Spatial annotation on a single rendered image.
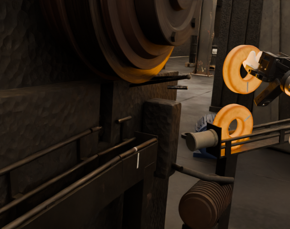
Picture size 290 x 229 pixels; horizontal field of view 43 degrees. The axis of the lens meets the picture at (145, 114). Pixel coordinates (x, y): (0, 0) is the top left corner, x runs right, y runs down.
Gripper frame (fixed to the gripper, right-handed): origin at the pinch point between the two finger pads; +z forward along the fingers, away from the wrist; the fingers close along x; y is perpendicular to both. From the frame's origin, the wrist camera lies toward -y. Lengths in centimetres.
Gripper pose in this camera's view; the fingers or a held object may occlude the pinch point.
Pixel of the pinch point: (245, 63)
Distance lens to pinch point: 124.6
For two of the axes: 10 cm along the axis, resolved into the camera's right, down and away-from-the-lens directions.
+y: 1.9, -8.8, -4.3
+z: -4.3, -4.7, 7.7
